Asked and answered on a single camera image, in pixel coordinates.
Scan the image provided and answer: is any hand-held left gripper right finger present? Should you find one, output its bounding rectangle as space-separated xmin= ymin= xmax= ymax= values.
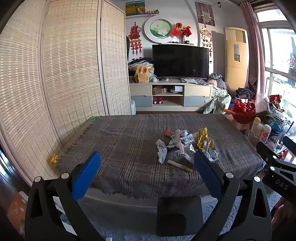
xmin=194 ymin=151 xmax=272 ymax=241

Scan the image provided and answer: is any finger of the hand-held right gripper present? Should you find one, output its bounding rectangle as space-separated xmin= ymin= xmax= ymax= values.
xmin=283 ymin=136 xmax=296 ymax=156
xmin=256 ymin=141 xmax=296 ymax=173

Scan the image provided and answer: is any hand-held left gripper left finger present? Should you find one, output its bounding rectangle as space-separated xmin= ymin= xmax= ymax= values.
xmin=24 ymin=152 xmax=104 ymax=241

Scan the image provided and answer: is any beige paper stick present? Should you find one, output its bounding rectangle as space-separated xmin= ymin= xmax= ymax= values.
xmin=167 ymin=159 xmax=193 ymax=172

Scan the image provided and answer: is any yellow snack wrapper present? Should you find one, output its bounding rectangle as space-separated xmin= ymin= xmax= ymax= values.
xmin=195 ymin=127 xmax=214 ymax=151

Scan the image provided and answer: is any white green carton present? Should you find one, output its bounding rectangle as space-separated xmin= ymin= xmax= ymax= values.
xmin=167 ymin=129 xmax=184 ymax=149

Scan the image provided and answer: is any dark grey trash bin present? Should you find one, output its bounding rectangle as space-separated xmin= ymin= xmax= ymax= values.
xmin=155 ymin=197 xmax=204 ymax=237

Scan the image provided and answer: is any small clear wrapper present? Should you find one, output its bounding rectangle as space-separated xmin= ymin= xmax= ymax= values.
xmin=205 ymin=149 xmax=219 ymax=162

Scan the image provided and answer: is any white bottle red label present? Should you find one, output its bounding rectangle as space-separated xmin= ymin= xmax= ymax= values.
xmin=259 ymin=124 xmax=272 ymax=143

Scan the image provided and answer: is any grey plaid blanket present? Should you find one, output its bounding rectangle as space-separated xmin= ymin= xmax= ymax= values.
xmin=57 ymin=113 xmax=266 ymax=200

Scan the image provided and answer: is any red basket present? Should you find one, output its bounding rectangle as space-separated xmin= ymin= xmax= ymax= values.
xmin=232 ymin=100 xmax=256 ymax=125

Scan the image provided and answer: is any grey shaggy rug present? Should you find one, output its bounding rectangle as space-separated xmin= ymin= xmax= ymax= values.
xmin=59 ymin=197 xmax=286 ymax=241

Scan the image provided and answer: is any floral cloth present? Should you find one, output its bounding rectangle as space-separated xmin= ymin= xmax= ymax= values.
xmin=203 ymin=90 xmax=232 ymax=115

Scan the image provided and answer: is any window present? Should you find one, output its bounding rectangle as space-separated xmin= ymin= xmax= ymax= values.
xmin=255 ymin=9 xmax=296 ymax=117

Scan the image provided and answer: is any pile of clothes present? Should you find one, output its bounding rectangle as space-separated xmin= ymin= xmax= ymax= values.
xmin=208 ymin=73 xmax=228 ymax=91

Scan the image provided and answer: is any beige grey TV cabinet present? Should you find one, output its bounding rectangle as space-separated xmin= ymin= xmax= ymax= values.
xmin=129 ymin=78 xmax=213 ymax=114

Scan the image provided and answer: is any beige standing air conditioner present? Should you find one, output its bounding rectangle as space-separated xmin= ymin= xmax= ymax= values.
xmin=225 ymin=27 xmax=249 ymax=93

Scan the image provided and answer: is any bamboo folding screen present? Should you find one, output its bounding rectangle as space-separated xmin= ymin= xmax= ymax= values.
xmin=0 ymin=0 xmax=131 ymax=186

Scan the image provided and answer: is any black television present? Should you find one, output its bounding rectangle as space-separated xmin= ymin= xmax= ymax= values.
xmin=152 ymin=44 xmax=210 ymax=80

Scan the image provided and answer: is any pink curtain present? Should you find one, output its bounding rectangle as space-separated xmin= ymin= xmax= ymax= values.
xmin=239 ymin=2 xmax=265 ymax=93

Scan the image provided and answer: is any yellow plush toy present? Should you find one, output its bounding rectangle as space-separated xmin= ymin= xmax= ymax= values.
xmin=135 ymin=65 xmax=155 ymax=83

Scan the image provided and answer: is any white pink hanging ornament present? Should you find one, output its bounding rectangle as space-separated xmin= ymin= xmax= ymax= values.
xmin=199 ymin=27 xmax=213 ymax=64

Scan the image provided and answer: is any red flower decoration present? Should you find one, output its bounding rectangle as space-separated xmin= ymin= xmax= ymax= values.
xmin=171 ymin=22 xmax=192 ymax=43

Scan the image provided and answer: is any red fish hanging ornament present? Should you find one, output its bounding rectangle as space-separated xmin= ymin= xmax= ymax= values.
xmin=128 ymin=22 xmax=143 ymax=62

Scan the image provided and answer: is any round white framed picture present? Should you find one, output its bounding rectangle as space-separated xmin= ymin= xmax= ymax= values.
xmin=144 ymin=18 xmax=174 ymax=44

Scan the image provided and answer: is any landscape painting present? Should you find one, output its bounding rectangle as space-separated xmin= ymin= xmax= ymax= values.
xmin=125 ymin=1 xmax=146 ymax=16

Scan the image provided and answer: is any brown wall scroll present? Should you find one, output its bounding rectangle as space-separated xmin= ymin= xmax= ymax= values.
xmin=195 ymin=2 xmax=216 ymax=27

